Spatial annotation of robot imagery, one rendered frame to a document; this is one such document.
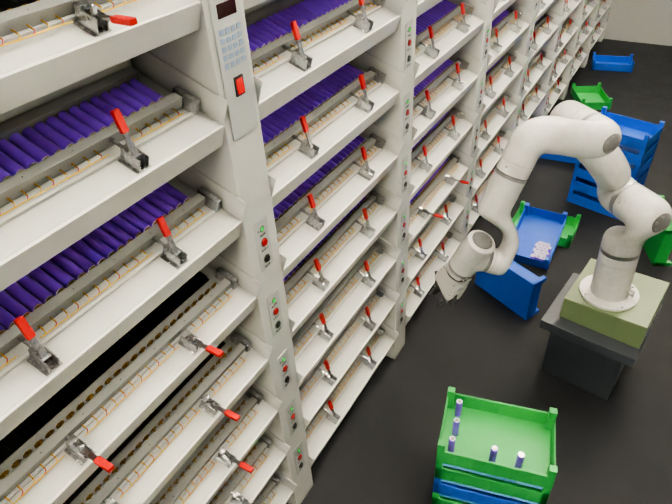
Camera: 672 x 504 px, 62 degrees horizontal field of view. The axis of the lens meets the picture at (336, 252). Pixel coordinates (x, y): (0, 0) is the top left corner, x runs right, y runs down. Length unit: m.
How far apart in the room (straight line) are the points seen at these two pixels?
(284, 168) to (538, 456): 1.04
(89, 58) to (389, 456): 1.59
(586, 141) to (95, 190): 1.16
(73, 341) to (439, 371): 1.59
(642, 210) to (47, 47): 1.57
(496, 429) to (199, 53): 1.27
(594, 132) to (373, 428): 1.22
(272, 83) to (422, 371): 1.43
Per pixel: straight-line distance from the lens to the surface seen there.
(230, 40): 0.98
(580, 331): 2.12
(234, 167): 1.04
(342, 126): 1.40
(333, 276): 1.55
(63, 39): 0.81
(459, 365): 2.29
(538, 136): 1.53
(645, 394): 2.39
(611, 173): 1.74
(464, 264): 1.65
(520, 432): 1.74
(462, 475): 1.68
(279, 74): 1.16
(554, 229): 2.93
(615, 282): 2.05
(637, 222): 1.86
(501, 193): 1.56
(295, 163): 1.25
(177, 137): 0.96
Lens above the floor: 1.73
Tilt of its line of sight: 38 degrees down
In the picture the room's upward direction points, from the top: 4 degrees counter-clockwise
